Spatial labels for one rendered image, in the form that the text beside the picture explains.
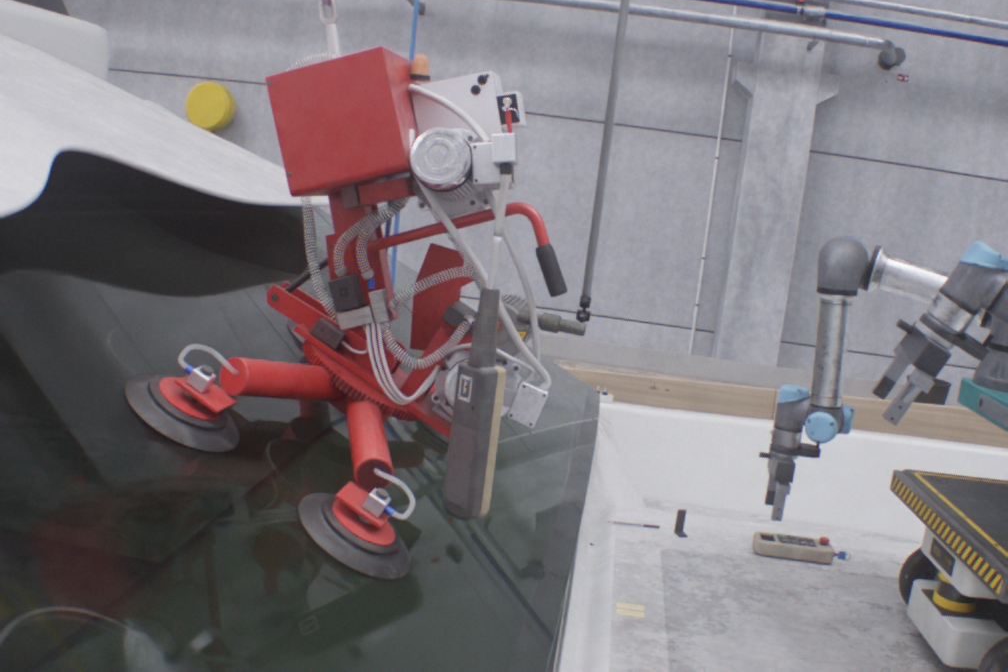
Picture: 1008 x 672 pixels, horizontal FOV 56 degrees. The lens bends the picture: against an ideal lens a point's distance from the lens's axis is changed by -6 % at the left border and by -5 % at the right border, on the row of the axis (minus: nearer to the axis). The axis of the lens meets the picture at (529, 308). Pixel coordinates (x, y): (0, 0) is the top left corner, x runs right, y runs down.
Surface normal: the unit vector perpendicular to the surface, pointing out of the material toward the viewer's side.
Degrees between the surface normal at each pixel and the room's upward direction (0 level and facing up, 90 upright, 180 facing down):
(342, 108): 90
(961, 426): 90
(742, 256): 90
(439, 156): 81
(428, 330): 90
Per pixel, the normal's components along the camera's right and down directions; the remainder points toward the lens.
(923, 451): -0.23, 0.11
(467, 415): -0.66, 0.02
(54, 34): 0.99, 0.14
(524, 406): 0.00, -0.01
